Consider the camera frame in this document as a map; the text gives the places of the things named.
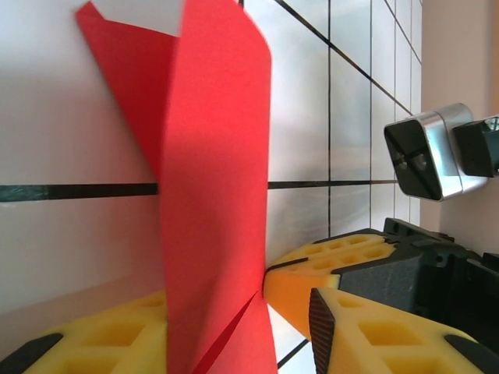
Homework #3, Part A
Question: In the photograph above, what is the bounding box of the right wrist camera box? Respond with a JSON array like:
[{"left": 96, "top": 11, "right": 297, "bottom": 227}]
[{"left": 384, "top": 103, "right": 480, "bottom": 203}]

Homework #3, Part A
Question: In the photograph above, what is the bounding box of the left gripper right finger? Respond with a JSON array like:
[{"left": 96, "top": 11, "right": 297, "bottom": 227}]
[{"left": 309, "top": 287, "right": 499, "bottom": 374}]

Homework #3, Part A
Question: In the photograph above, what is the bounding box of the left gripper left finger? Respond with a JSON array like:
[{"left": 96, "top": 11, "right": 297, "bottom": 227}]
[{"left": 0, "top": 290, "right": 169, "bottom": 374}]

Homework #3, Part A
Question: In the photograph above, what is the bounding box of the red paper sheet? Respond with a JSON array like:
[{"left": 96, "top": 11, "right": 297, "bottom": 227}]
[{"left": 76, "top": 0, "right": 280, "bottom": 374}]

